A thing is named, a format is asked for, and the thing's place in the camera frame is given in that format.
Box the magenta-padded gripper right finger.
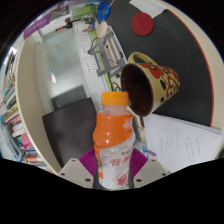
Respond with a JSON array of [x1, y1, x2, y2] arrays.
[[129, 148, 172, 190]]

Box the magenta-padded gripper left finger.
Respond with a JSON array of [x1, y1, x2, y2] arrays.
[[58, 148, 98, 190]]

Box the orange drink bottle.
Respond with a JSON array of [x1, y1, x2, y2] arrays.
[[92, 91, 136, 191]]

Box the white paper sheet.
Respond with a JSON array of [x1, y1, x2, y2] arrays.
[[143, 113, 224, 174]]

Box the black computer monitor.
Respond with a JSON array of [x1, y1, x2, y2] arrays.
[[41, 97, 101, 168]]

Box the yellow mug with red flowers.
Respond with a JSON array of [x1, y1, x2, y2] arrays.
[[119, 51, 182, 118]]

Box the white shelf unit with books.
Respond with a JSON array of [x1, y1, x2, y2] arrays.
[[0, 36, 59, 174]]

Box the black desk mat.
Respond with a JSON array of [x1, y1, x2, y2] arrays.
[[106, 0, 214, 128]]

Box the grey metal laptop stand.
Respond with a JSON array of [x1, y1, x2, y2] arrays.
[[87, 25, 129, 77]]

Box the flat round red coaster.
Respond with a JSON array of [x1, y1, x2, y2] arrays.
[[130, 12, 155, 36]]

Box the purple hanging banner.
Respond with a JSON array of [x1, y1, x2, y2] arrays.
[[23, 13, 54, 40]]

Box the white napkin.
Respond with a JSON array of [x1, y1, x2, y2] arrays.
[[129, 0, 166, 18]]

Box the black cables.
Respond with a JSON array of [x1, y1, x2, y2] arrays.
[[109, 79, 124, 94]]

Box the blue coiled cable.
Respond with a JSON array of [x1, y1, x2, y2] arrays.
[[96, 2, 111, 23]]

